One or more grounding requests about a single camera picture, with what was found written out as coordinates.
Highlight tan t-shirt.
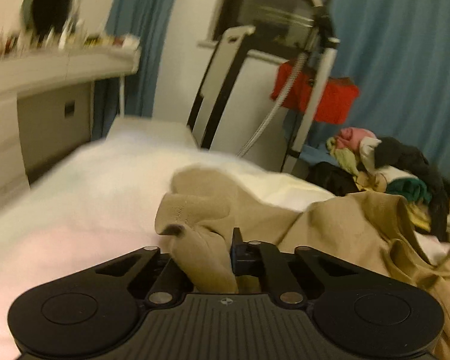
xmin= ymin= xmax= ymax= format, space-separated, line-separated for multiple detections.
xmin=155 ymin=167 xmax=450 ymax=359

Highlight pile of mixed clothes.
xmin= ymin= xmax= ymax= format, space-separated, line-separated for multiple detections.
xmin=300 ymin=127 xmax=450 ymax=242

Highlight pastel bed duvet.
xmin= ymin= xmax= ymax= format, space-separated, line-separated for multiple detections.
xmin=0 ymin=115 xmax=450 ymax=360

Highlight white vanity desk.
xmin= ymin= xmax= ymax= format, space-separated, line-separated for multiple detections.
xmin=0 ymin=46 xmax=140 ymax=209

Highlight red cloth on stand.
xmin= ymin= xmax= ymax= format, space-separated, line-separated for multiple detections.
xmin=271 ymin=59 xmax=359 ymax=125

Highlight garment steamer stand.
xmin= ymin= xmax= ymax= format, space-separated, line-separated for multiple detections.
xmin=235 ymin=0 xmax=341 ymax=175

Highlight cosmetic bottles on desk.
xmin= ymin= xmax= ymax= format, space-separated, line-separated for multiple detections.
xmin=0 ymin=19 xmax=140 ymax=60

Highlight blue curtain right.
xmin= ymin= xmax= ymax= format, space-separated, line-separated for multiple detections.
xmin=331 ymin=0 xmax=450 ymax=179

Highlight blue curtain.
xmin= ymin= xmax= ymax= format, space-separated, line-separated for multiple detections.
xmin=331 ymin=0 xmax=450 ymax=179
xmin=91 ymin=0 xmax=175 ymax=141

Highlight blue curtain left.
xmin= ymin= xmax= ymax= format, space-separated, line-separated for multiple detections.
xmin=91 ymin=0 xmax=175 ymax=141

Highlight wavy black frame mirror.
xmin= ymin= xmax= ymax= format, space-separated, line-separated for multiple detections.
xmin=21 ymin=0 xmax=73 ymax=39

